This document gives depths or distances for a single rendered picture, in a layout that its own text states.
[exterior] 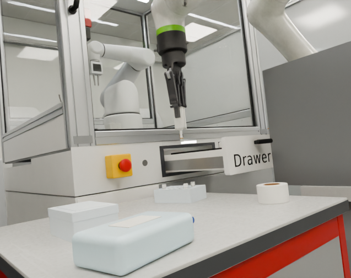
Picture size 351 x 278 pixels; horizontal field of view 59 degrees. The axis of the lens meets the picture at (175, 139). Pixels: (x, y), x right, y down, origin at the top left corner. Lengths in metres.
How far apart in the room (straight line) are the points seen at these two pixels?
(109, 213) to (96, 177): 0.41
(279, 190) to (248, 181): 0.75
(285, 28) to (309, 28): 1.49
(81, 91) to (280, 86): 0.62
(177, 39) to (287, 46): 0.47
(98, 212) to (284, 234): 0.32
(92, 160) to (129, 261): 0.63
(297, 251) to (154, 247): 0.30
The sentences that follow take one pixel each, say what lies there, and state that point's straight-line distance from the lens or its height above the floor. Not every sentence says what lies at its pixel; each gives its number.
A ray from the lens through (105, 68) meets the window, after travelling 1.08.
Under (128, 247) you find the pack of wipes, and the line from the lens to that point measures 0.37.
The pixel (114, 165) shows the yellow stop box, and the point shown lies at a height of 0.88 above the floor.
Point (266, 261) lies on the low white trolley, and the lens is 0.54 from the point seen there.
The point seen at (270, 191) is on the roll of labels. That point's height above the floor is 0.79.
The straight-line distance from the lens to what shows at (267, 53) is 2.92.
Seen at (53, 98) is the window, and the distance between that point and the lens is 1.14.
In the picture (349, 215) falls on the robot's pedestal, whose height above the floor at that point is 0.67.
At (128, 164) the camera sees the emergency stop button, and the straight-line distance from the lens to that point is 0.95.
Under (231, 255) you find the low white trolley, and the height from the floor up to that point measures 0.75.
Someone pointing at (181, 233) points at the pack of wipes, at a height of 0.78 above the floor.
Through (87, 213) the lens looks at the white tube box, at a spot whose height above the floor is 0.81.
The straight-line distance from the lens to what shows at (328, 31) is 2.69.
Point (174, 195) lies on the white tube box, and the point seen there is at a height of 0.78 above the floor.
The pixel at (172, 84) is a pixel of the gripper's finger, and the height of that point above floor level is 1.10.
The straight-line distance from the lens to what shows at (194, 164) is 1.01.
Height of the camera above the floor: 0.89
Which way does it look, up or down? 3 degrees up
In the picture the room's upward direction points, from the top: 6 degrees counter-clockwise
